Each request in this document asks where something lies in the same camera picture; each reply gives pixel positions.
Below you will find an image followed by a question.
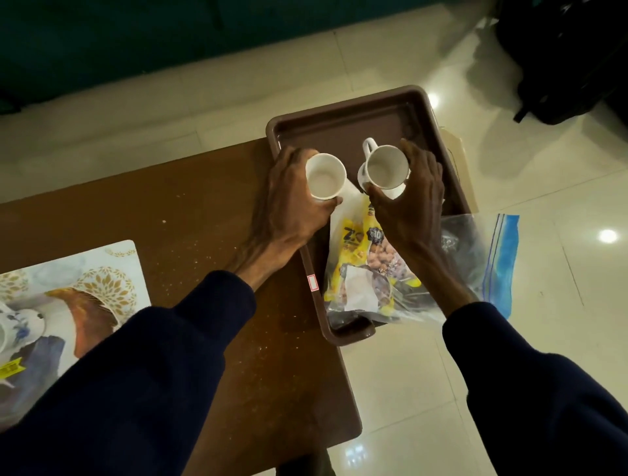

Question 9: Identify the person's left hand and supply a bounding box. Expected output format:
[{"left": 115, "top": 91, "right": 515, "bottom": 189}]
[{"left": 253, "top": 145, "right": 344, "bottom": 257}]

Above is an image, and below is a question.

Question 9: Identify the person's right hand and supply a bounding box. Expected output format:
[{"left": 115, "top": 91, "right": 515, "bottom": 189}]
[{"left": 365, "top": 138, "right": 445, "bottom": 262}]

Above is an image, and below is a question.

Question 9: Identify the white mug with handle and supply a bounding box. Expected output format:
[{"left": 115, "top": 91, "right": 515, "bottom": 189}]
[{"left": 357, "top": 137, "right": 411, "bottom": 201}]

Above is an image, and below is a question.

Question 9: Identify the white handleless cup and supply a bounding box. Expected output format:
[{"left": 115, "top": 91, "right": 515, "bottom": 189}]
[{"left": 305, "top": 153, "right": 348, "bottom": 201}]

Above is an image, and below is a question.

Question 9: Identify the person's right forearm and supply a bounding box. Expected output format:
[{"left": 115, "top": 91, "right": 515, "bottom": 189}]
[{"left": 406, "top": 245, "right": 628, "bottom": 476}]

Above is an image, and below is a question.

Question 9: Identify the person's left forearm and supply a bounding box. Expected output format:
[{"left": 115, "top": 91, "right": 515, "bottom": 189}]
[{"left": 0, "top": 241, "right": 296, "bottom": 476}]

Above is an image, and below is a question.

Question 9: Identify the yellow peanut snack packet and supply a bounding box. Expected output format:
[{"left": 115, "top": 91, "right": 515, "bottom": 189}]
[{"left": 323, "top": 195, "right": 424, "bottom": 317}]

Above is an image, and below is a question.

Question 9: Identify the brown plastic tray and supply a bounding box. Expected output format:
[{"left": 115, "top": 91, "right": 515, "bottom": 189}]
[{"left": 265, "top": 85, "right": 472, "bottom": 347}]

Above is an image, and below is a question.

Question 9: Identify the beige cardboard box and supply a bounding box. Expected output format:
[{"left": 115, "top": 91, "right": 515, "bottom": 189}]
[{"left": 438, "top": 127, "right": 480, "bottom": 215}]

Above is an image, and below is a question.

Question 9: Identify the white paper sachet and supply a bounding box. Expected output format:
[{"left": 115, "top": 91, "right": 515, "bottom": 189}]
[{"left": 343, "top": 265, "right": 380, "bottom": 313}]

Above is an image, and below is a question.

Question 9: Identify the clear zip bag blue strip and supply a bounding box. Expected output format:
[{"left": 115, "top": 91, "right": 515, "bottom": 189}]
[{"left": 324, "top": 213, "right": 520, "bottom": 330}]

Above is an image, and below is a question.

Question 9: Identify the black bag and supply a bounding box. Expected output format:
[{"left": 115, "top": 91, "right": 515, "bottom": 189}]
[{"left": 495, "top": 0, "right": 628, "bottom": 126}]

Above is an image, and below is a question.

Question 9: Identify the dark green sofa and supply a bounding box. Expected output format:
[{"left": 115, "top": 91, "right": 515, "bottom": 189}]
[{"left": 0, "top": 0, "right": 445, "bottom": 116}]

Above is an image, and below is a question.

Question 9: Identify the printed picture box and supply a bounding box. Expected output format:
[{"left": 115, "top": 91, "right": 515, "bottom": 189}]
[{"left": 0, "top": 240, "right": 152, "bottom": 433}]

